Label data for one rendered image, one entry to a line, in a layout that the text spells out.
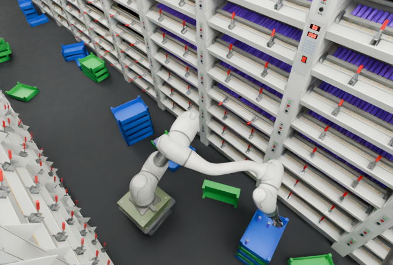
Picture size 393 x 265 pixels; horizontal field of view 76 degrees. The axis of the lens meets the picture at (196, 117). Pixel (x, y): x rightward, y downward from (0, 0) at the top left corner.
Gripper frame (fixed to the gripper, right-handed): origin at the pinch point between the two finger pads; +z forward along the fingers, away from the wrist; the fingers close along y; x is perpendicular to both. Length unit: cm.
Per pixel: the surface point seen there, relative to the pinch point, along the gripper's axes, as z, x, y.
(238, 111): -34, -13, -69
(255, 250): 9.6, -18.3, 12.6
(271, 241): 13.9, -9.2, 6.5
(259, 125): -28, 0, -56
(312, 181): 5.1, 23.8, -26.5
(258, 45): -85, 17, -63
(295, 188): 21.1, 10.7, -30.9
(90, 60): -60, -205, -202
